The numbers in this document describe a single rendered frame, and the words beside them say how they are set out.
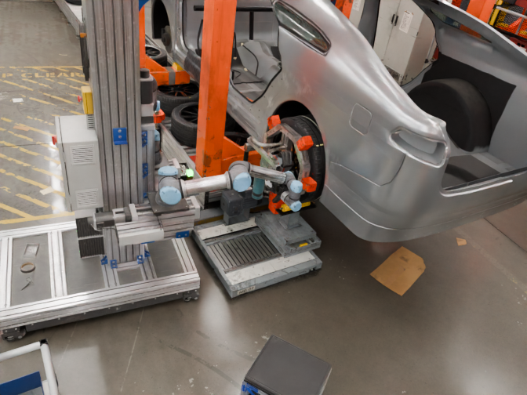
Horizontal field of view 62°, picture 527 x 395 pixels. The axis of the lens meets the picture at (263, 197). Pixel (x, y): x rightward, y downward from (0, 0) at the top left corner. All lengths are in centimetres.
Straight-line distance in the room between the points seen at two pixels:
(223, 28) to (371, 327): 235
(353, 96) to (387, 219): 77
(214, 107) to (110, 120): 94
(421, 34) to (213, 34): 503
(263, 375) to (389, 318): 132
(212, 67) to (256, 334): 187
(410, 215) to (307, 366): 106
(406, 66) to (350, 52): 491
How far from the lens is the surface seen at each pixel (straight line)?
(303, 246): 366
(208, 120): 337
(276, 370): 263
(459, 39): 447
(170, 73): 531
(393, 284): 385
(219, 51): 320
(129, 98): 262
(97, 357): 309
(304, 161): 313
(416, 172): 260
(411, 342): 350
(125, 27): 249
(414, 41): 769
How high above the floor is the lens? 250
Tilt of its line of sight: 35 degrees down
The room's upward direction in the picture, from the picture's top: 9 degrees clockwise
